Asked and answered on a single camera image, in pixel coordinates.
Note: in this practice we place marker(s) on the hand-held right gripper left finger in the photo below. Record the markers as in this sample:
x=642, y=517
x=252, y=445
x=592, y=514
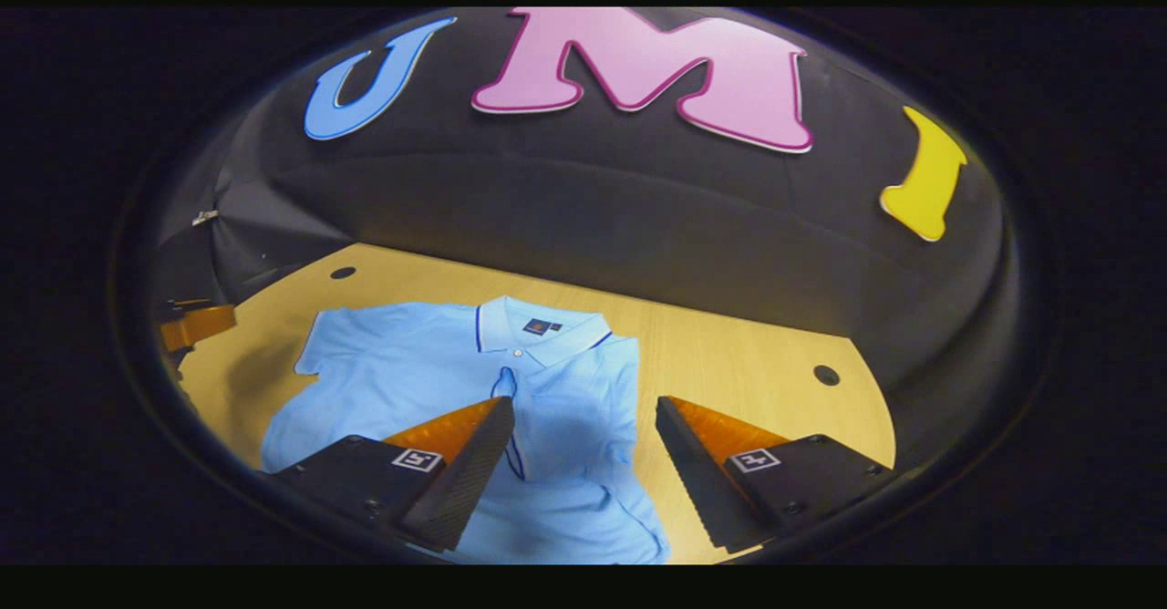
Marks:
x=469, y=481

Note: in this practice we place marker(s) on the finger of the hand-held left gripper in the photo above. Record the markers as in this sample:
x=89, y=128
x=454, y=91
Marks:
x=196, y=326
x=187, y=302

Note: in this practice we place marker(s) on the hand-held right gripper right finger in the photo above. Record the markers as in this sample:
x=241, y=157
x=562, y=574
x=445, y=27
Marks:
x=693, y=481

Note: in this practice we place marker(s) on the light blue T-shirt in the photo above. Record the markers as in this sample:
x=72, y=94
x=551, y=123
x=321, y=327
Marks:
x=410, y=372

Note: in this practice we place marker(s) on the black backdrop cloth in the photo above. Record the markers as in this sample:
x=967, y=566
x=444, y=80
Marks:
x=593, y=208

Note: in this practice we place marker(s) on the small white clip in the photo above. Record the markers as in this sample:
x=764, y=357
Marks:
x=205, y=217

